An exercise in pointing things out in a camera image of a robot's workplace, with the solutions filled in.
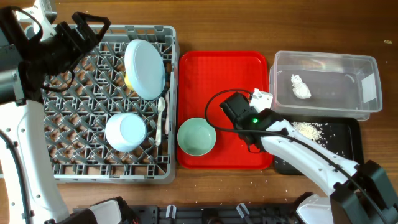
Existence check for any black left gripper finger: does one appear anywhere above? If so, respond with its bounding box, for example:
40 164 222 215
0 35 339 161
72 12 111 44
58 22 84 46

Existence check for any green bowl with food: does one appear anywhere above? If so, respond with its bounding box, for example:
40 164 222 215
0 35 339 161
177 118 216 157

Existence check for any white napkin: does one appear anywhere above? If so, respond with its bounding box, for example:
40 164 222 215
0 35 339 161
290 75 312 100

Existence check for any yellow plastic cup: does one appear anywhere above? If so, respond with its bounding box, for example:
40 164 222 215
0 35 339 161
124 73 134 91

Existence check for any light blue plate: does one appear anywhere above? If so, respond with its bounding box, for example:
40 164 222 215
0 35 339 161
124 39 165 100

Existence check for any light blue bowl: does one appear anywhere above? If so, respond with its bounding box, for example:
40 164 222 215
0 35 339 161
105 113 147 152

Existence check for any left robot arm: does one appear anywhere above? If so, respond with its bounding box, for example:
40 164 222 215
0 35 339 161
1 6 123 223

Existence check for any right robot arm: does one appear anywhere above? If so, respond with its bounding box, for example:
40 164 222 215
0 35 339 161
220 92 397 223

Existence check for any grey dishwasher rack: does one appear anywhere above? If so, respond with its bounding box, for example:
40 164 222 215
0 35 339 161
42 25 180 184

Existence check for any clear plastic bin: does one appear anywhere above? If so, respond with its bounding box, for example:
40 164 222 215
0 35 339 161
269 51 383 121

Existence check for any white plastic fork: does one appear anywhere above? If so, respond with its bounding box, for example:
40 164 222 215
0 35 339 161
165 89 171 135

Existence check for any white plastic spoon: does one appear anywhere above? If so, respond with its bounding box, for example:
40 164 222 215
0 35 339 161
155 97 166 146

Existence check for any pile of white rice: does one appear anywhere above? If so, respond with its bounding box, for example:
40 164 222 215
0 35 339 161
292 122 326 147

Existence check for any black plastic tray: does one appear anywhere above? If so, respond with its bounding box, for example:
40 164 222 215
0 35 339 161
284 115 364 165

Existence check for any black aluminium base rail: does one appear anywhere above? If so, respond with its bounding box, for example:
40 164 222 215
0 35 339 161
130 203 300 224

